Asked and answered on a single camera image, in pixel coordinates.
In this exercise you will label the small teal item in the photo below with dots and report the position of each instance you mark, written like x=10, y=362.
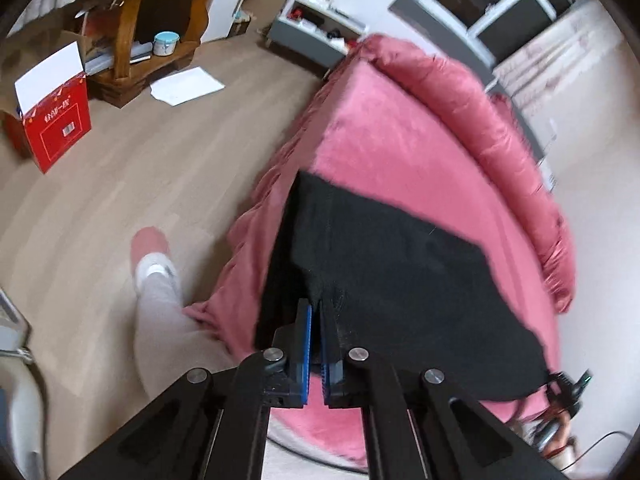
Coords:
x=242, y=20

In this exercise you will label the white cabinet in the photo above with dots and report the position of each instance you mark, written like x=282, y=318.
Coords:
x=225, y=0

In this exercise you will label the person's leg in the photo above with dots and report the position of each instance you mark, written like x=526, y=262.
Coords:
x=165, y=330

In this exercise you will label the grey and white nightstand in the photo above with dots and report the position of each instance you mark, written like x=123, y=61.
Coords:
x=310, y=35

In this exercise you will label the pink duvet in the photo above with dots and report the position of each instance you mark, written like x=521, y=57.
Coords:
x=450, y=85

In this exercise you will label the white paper sheet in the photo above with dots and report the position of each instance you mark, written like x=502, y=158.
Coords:
x=185, y=85

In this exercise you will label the pink slipper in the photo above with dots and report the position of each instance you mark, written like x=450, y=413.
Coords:
x=149, y=242

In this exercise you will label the red cardboard box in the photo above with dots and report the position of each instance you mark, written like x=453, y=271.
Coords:
x=60, y=130

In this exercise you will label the window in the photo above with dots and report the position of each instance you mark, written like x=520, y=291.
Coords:
x=490, y=5

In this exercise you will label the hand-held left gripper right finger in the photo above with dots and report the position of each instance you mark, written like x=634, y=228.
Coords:
x=327, y=365

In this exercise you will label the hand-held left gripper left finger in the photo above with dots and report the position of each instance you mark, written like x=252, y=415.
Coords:
x=305, y=355

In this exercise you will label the black pants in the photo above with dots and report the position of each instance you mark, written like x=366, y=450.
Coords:
x=400, y=285

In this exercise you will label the blue-lid white container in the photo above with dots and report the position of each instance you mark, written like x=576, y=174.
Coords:
x=165, y=45

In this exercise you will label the grey headboard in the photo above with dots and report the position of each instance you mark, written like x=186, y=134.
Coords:
x=480, y=57

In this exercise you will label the pink plush bed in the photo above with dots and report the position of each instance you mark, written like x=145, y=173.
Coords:
x=400, y=150

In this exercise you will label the wooden shelf unit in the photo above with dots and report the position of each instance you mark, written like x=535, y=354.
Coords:
x=127, y=10

